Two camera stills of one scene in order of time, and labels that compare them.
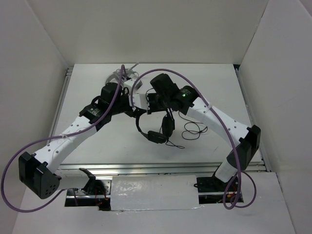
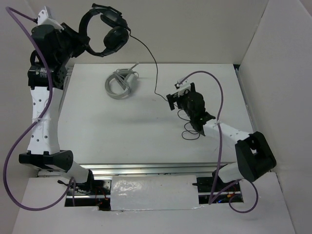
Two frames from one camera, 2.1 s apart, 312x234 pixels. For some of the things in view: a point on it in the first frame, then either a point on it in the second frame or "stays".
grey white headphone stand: [129, 73] stays
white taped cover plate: [137, 193] stays
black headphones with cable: [194, 129] -> [116, 33]
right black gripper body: [157, 103] -> [182, 101]
